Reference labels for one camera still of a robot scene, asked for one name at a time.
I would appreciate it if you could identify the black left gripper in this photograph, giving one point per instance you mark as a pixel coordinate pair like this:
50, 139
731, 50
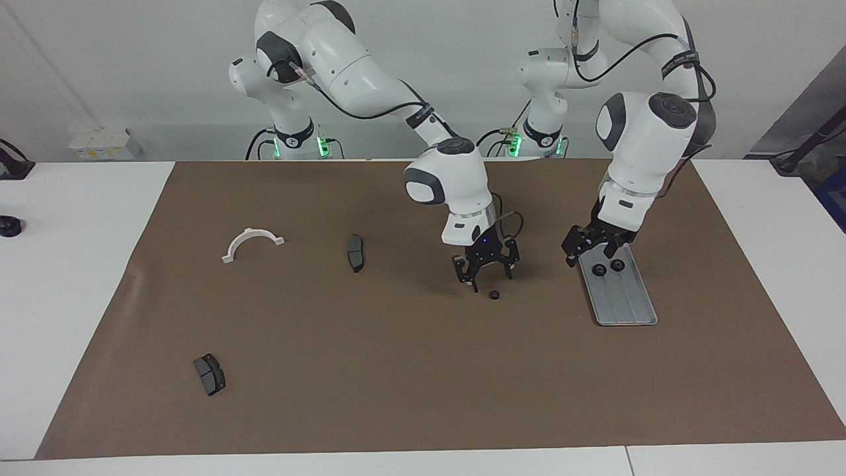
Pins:
608, 228

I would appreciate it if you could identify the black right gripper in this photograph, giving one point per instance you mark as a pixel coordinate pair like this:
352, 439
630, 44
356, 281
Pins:
488, 251

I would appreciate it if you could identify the large black bearing gear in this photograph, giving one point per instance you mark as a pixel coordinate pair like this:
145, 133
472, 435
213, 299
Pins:
599, 269
617, 265

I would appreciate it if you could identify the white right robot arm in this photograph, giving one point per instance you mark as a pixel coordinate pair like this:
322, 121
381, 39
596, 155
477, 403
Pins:
344, 59

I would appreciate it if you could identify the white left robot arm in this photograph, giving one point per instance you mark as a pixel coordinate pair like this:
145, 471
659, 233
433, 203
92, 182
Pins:
641, 145

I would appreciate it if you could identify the silver metal tray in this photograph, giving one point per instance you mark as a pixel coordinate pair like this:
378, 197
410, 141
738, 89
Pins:
624, 301

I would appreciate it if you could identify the brown table mat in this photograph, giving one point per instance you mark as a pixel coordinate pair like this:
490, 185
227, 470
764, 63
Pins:
423, 370

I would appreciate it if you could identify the long dark brake pad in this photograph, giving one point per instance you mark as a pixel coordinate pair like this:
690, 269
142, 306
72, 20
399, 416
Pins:
355, 252

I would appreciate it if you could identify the black stand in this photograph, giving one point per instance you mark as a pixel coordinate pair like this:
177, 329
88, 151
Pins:
809, 142

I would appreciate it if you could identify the blue crate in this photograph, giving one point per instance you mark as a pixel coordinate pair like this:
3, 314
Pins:
834, 198

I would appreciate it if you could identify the short dark brake pad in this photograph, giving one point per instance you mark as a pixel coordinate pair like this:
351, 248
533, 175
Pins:
210, 375

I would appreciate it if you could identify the white plastic box cluster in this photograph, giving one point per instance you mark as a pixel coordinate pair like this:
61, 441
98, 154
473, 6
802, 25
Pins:
99, 140

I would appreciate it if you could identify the black round knob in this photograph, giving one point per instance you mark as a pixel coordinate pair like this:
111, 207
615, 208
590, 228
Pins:
9, 227

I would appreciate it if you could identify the white curved plastic bracket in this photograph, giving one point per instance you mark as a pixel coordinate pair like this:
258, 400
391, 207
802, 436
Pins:
253, 232

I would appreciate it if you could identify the black clamp bracket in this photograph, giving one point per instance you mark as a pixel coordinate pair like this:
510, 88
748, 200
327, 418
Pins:
16, 170

